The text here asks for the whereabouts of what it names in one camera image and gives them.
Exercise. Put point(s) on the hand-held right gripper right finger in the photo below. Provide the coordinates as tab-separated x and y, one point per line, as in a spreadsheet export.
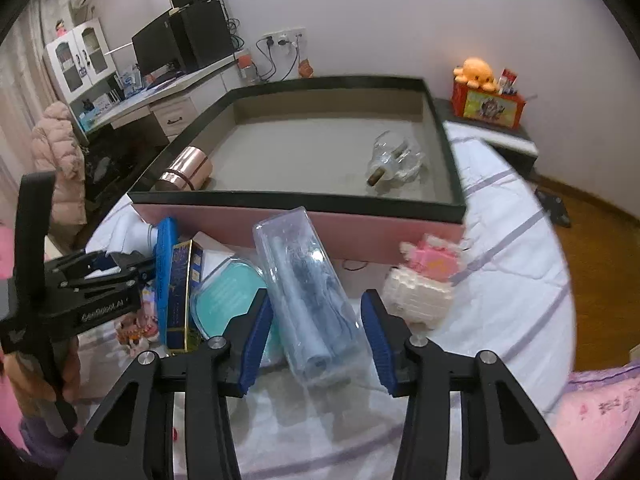
381	347

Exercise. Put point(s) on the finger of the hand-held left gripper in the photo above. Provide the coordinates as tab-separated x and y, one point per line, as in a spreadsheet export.
115	277
75	261

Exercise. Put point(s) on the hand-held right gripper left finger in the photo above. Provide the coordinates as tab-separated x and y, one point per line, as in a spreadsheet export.
254	345

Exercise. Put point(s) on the long blue bar box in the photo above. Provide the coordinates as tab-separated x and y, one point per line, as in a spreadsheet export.
166	260

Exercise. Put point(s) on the teal round compact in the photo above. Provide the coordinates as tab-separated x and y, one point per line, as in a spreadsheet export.
220	300

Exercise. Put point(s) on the white astronaut figure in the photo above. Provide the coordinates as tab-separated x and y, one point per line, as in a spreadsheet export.
417	300

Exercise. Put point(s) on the dark blue gold-trimmed box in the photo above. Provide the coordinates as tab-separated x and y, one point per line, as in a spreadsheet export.
179	300

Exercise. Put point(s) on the clear plastic case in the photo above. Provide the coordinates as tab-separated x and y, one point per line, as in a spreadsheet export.
310	290

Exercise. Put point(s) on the pink block toy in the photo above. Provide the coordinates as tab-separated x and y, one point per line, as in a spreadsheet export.
432	260

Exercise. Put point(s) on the rose gold metal cylinder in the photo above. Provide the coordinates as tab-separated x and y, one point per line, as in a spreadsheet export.
184	169

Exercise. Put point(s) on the clear glass bottle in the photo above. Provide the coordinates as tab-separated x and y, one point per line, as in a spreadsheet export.
395	157

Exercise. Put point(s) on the black-rimmed pink storage box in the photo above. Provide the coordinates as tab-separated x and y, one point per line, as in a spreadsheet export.
300	160

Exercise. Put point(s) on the person's left hand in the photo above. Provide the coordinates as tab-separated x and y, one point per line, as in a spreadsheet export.
70	365

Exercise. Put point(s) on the small colourful cartoon figurine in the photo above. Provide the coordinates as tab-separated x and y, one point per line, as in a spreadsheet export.
135	327

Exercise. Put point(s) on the pink down jacket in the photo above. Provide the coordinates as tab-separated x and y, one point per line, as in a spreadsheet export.
57	160

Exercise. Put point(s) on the black desk chair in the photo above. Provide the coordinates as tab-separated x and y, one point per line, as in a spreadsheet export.
120	165

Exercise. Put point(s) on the white desk with drawers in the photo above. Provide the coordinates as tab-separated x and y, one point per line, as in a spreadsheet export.
170	110

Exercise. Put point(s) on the white curtain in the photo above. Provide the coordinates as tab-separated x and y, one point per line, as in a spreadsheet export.
25	85

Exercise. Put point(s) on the white glass-door cabinet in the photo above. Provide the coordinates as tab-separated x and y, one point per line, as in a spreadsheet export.
80	57

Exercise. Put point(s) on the black bathroom scale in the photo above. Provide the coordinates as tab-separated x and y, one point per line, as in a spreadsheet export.
552	207

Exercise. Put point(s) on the black computer monitor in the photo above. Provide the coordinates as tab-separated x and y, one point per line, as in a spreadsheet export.
155	45

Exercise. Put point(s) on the pink printed pillow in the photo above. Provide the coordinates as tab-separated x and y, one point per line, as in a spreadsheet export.
600	420

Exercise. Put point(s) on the small doll figure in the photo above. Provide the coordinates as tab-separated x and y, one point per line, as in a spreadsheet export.
60	28

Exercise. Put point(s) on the low black white cabinet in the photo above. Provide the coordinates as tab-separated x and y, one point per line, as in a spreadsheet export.
505	142

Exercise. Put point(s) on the bottle with orange cap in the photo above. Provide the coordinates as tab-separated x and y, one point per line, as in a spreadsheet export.
246	67

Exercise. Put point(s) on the black computer tower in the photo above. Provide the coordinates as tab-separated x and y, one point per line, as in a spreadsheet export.
202	35

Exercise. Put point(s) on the red printed box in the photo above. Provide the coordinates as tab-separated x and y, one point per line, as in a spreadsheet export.
487	107

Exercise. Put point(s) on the orange snack bag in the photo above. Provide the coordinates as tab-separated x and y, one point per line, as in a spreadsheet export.
306	69

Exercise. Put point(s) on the orange octopus plush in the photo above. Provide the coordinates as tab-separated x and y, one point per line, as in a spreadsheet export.
475	72

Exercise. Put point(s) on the small items in red box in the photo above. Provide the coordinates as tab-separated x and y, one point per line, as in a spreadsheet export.
509	82

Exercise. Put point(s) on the white wall outlet strip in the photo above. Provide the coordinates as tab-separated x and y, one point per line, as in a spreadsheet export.
284	37

